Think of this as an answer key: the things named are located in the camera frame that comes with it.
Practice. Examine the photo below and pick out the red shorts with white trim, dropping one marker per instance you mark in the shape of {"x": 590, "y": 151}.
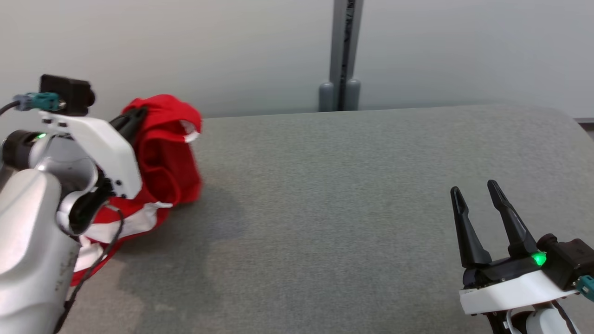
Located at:
{"x": 167, "y": 157}

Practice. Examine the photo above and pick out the red jersey with number print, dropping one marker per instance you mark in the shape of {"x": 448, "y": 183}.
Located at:
{"x": 139, "y": 219}

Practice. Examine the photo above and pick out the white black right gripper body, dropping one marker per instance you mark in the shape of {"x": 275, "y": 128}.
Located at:
{"x": 510, "y": 287}

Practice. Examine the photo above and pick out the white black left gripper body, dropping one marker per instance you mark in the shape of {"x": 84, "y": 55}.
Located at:
{"x": 111, "y": 153}

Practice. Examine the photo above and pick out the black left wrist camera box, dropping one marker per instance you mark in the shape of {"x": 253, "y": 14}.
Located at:
{"x": 69, "y": 95}

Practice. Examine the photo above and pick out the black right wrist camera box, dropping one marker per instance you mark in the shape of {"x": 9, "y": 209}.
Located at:
{"x": 571, "y": 260}

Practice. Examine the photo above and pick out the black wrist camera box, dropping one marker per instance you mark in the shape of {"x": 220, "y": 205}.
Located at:
{"x": 571, "y": 260}
{"x": 69, "y": 95}

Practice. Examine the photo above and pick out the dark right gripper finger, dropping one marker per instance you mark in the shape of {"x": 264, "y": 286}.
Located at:
{"x": 513, "y": 227}
{"x": 468, "y": 232}

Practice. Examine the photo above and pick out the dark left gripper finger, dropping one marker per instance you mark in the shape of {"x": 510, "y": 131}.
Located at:
{"x": 137, "y": 112}
{"x": 124, "y": 127}

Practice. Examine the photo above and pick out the grey partition post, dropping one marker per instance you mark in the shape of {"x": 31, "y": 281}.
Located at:
{"x": 341, "y": 46}

